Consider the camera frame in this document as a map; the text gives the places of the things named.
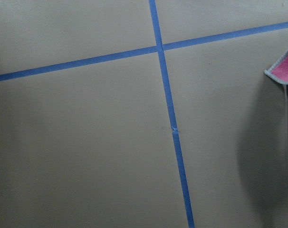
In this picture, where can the grey and pink cloth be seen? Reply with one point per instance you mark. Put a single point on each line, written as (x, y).
(279, 70)

